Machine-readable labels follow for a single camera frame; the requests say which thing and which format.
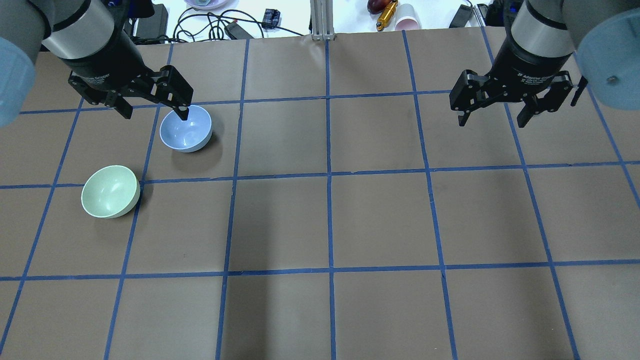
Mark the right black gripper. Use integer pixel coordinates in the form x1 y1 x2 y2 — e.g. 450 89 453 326
449 35 573 129

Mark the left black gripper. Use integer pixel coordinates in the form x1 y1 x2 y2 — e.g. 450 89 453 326
59 14 194 122

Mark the green bowl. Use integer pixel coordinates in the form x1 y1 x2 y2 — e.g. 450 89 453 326
81 165 141 219

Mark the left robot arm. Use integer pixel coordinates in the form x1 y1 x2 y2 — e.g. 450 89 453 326
0 0 194 126

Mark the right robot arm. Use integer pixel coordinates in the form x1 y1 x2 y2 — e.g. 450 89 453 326
449 0 640 128

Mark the blue bowl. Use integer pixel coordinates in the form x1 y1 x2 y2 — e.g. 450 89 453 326
158 105 213 153

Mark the black power brick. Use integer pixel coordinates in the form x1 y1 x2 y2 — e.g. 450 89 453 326
134 4 169 44

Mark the black power adapter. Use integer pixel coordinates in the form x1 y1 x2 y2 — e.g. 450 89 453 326
224 22 254 40

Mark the purple plate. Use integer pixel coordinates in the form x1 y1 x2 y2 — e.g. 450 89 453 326
184 0 230 10

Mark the pink cup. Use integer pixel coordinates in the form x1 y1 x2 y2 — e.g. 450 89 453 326
393 3 422 31

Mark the yellow toy bottle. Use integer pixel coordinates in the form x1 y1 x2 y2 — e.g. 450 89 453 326
375 0 398 32

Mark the small blue black device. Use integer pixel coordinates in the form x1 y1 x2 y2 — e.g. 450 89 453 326
261 8 281 30

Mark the red round object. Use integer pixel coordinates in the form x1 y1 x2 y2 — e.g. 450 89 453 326
366 0 391 15

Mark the black cable bundle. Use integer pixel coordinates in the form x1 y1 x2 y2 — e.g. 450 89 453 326
172 7 306 43

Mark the aluminium frame post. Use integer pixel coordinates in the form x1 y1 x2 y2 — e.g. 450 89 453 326
310 0 336 41

